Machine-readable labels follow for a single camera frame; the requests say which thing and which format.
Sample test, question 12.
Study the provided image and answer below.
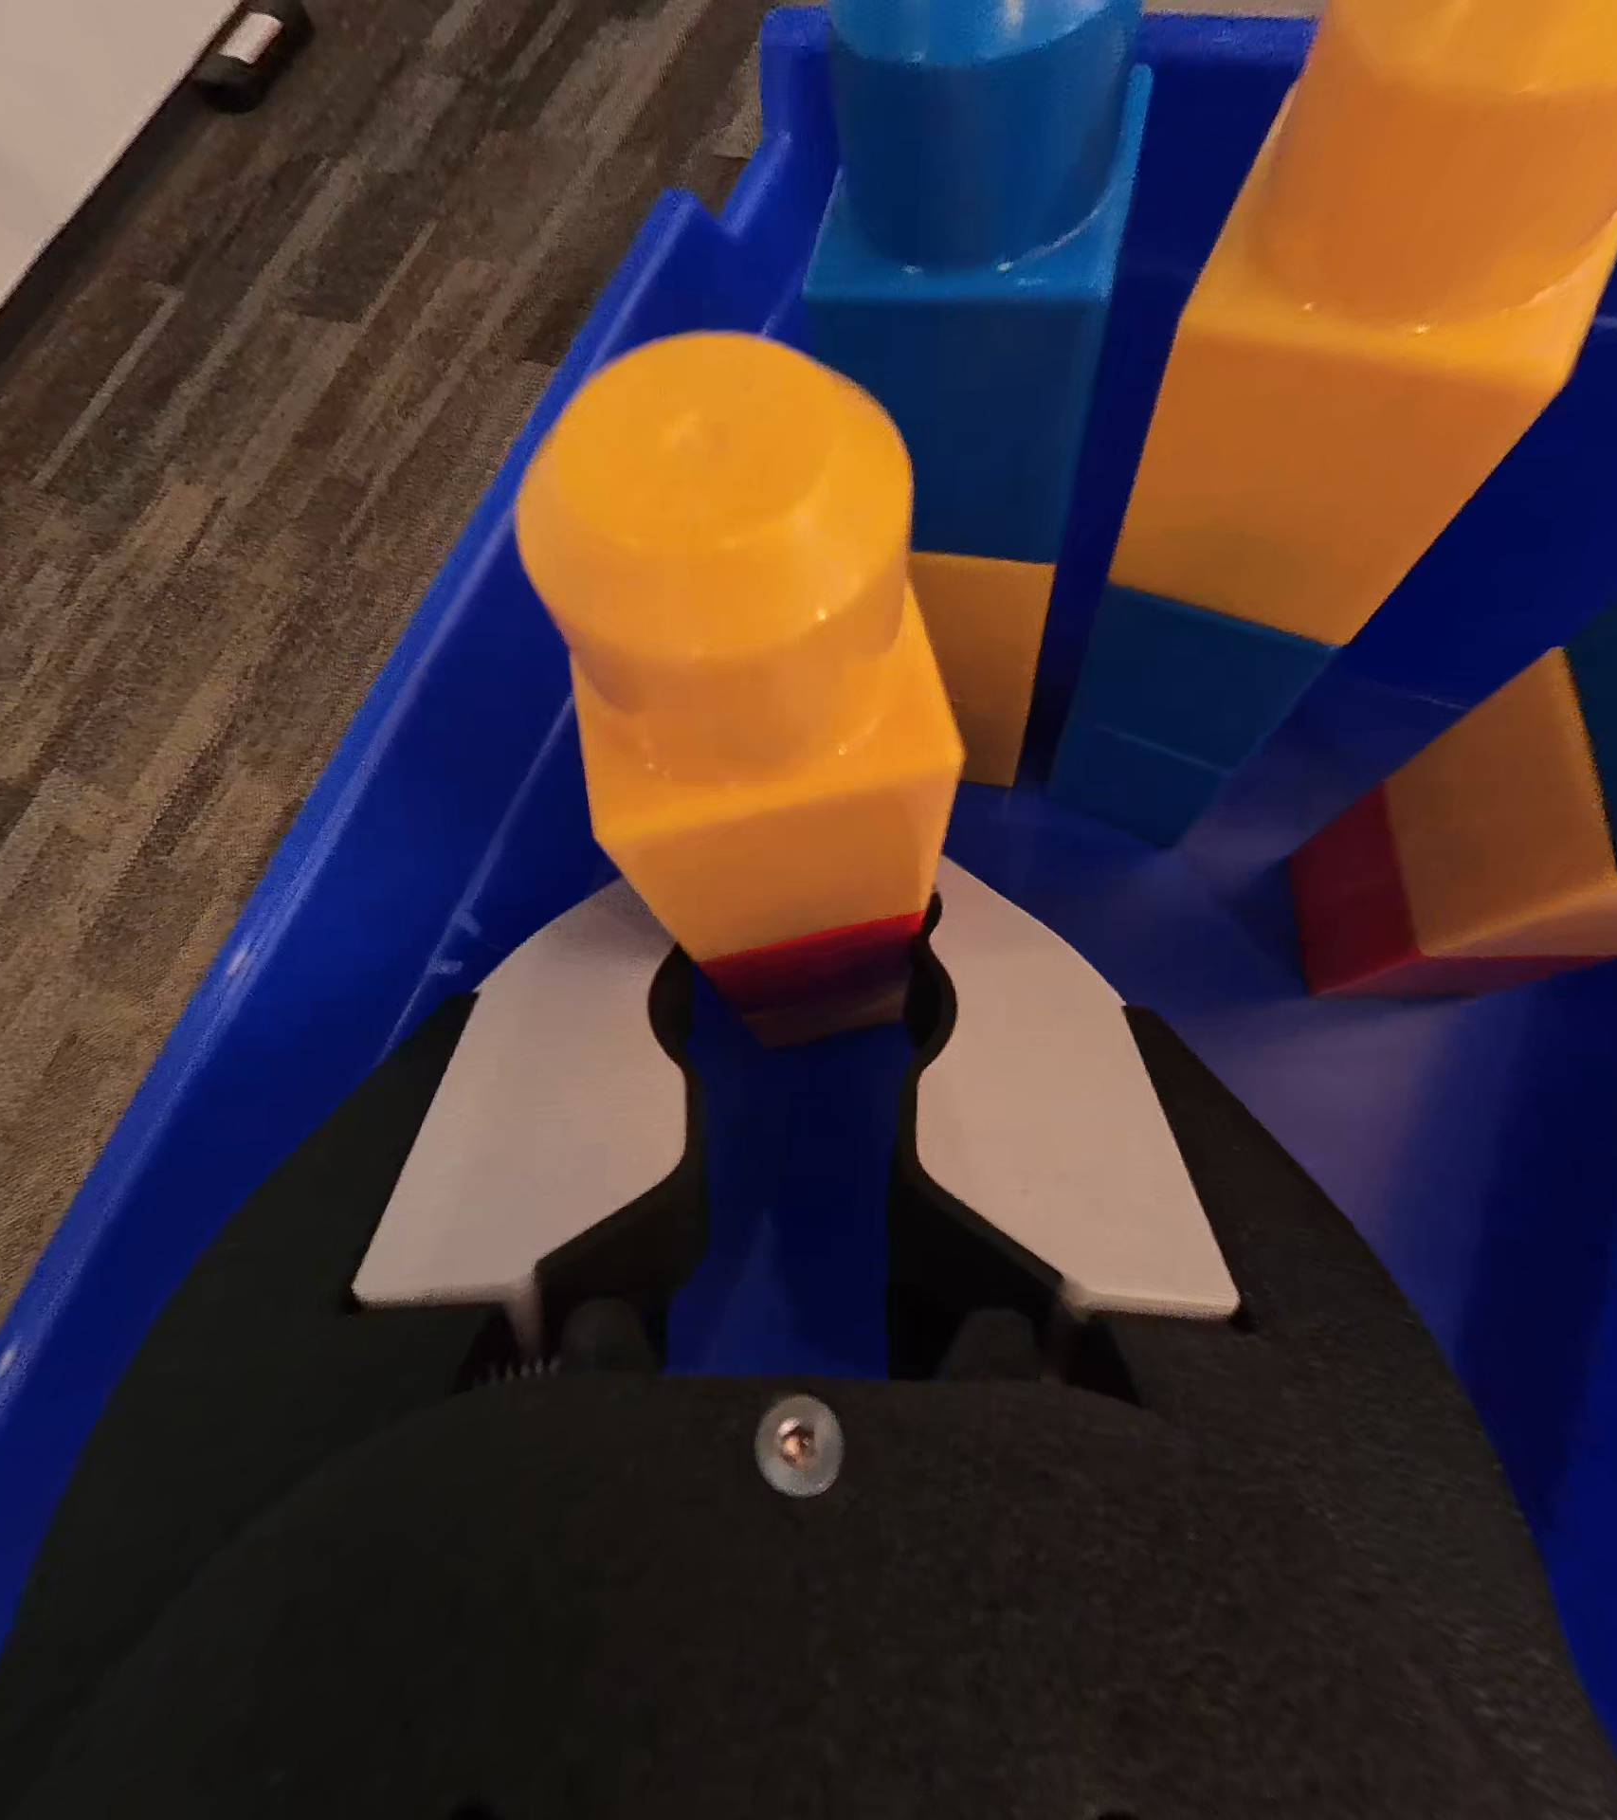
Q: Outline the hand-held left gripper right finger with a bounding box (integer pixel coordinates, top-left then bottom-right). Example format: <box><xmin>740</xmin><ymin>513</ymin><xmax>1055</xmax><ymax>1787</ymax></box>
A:
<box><xmin>896</xmin><ymin>856</ymin><xmax>1243</xmax><ymax>1317</ymax></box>

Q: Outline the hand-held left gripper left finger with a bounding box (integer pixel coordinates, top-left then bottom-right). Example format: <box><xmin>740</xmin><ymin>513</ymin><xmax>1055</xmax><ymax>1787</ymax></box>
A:
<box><xmin>350</xmin><ymin>877</ymin><xmax>710</xmax><ymax>1313</ymax></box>

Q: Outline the red toy block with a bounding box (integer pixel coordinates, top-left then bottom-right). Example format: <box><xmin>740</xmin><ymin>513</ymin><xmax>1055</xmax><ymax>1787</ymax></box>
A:
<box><xmin>1290</xmin><ymin>780</ymin><xmax>1617</xmax><ymax>1000</ymax></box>
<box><xmin>693</xmin><ymin>909</ymin><xmax>945</xmax><ymax>1052</ymax></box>

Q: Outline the blue plastic bin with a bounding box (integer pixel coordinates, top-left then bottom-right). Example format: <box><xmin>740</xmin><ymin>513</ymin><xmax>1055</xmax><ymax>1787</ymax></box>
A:
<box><xmin>0</xmin><ymin>0</ymin><xmax>1617</xmax><ymax>1820</ymax></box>

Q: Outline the yellow toy block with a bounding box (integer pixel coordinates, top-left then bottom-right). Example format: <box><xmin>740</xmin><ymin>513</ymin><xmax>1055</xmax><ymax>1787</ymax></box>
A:
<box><xmin>1383</xmin><ymin>646</ymin><xmax>1617</xmax><ymax>961</ymax></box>
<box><xmin>909</xmin><ymin>551</ymin><xmax>1059</xmax><ymax>786</ymax></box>
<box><xmin>511</xmin><ymin>329</ymin><xmax>970</xmax><ymax>968</ymax></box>
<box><xmin>1106</xmin><ymin>0</ymin><xmax>1617</xmax><ymax>648</ymax></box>

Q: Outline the blue toy block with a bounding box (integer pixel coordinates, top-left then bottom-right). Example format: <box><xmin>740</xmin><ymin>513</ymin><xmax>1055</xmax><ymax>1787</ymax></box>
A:
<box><xmin>799</xmin><ymin>0</ymin><xmax>1154</xmax><ymax>570</ymax></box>
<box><xmin>1045</xmin><ymin>579</ymin><xmax>1335</xmax><ymax>852</ymax></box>

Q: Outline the small black object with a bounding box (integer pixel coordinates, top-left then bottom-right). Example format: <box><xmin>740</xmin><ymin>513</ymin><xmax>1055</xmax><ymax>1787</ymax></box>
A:
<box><xmin>189</xmin><ymin>0</ymin><xmax>312</xmax><ymax>113</ymax></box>

